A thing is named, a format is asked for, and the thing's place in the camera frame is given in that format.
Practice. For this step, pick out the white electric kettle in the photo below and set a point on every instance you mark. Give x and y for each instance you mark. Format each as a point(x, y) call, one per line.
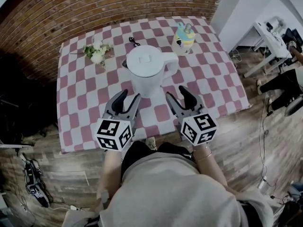
point(146, 70)

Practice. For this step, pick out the person's left forearm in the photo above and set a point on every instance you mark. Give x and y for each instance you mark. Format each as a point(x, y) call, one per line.
point(110, 171)

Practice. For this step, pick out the table with checkered cloth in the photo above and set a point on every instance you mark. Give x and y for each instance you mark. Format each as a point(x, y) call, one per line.
point(82, 98)

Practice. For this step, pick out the black power plug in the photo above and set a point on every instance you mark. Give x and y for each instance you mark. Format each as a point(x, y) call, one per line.
point(133, 40)

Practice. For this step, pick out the white tabletop appliance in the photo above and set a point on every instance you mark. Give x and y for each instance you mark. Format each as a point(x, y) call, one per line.
point(275, 22)

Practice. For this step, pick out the white side table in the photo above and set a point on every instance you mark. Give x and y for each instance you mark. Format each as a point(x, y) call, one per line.
point(272, 46)

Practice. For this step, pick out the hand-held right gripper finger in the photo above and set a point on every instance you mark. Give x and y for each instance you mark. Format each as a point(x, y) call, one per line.
point(172, 105)
point(197, 102)

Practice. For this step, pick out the white power adapter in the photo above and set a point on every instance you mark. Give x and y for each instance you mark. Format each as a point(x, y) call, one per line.
point(262, 184)

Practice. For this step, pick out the black electronic device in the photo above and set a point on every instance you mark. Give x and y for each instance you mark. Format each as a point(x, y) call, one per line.
point(35, 185)

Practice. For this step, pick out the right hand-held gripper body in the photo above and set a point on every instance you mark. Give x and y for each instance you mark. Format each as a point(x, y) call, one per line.
point(200, 129)

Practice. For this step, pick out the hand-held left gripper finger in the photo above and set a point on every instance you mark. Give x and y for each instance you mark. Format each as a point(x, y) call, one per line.
point(111, 105)
point(136, 107)

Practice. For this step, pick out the person's light shoe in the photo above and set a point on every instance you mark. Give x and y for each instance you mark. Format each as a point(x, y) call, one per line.
point(150, 142)

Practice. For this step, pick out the grey round fan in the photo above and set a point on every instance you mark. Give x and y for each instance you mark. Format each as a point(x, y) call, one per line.
point(294, 106)

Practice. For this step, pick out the black office chair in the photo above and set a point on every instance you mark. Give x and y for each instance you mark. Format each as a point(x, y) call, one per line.
point(21, 98)

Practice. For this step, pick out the person's black shorts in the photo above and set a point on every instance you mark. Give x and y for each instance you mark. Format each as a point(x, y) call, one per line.
point(137, 152)

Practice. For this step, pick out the person's right forearm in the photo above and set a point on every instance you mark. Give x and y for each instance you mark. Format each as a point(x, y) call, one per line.
point(210, 169)

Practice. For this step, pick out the white flower bouquet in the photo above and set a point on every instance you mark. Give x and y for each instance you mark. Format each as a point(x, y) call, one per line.
point(97, 53)

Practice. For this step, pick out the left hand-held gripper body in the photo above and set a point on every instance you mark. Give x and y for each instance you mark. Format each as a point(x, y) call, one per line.
point(111, 132)

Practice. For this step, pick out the person's beige shirt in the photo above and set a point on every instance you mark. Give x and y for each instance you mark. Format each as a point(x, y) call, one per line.
point(175, 193)

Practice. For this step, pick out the yellow blue striped cup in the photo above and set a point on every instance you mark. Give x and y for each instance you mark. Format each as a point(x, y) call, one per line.
point(184, 40)

